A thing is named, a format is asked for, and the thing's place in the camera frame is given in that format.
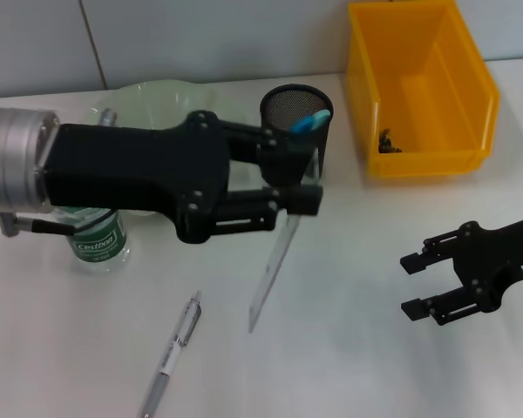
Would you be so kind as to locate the dark green plastic wrapper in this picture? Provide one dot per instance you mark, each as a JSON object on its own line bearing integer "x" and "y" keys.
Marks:
{"x": 388, "y": 143}

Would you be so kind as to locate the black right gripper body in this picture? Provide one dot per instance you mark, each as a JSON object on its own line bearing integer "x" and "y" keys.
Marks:
{"x": 505, "y": 257}

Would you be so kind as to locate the clear water bottle green label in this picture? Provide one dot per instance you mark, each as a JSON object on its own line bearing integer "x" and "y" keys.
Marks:
{"x": 98, "y": 248}

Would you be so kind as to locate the blue scissors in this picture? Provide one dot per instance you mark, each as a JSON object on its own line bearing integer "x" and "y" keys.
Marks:
{"x": 307, "y": 124}

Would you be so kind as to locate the black mesh pen holder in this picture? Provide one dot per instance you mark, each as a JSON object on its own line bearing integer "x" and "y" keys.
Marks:
{"x": 296, "y": 104}

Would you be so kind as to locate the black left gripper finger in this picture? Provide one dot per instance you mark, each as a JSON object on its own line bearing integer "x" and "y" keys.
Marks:
{"x": 261, "y": 209}
{"x": 279, "y": 161}

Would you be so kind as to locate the yellow plastic bin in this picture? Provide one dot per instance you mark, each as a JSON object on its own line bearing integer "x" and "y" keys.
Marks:
{"x": 418, "y": 52}

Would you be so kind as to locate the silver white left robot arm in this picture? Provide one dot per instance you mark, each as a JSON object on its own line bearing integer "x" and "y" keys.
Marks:
{"x": 13, "y": 161}

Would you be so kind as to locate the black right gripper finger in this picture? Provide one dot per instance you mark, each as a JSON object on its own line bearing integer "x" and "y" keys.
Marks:
{"x": 436, "y": 252}
{"x": 444, "y": 309}

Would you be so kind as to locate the clear plastic ruler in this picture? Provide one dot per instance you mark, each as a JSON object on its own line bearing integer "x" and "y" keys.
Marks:
{"x": 270, "y": 278}

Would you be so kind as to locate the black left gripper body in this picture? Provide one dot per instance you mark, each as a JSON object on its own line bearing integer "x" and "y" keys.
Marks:
{"x": 135, "y": 170}

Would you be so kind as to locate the silver left gripper connector stud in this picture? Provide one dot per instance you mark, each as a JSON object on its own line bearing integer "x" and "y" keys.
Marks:
{"x": 106, "y": 117}

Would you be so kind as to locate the pale green wavy fruit plate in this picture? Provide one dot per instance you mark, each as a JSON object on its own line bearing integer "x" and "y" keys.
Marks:
{"x": 157, "y": 96}

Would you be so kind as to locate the grey white pen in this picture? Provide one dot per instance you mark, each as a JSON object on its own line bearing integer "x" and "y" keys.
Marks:
{"x": 170, "y": 361}

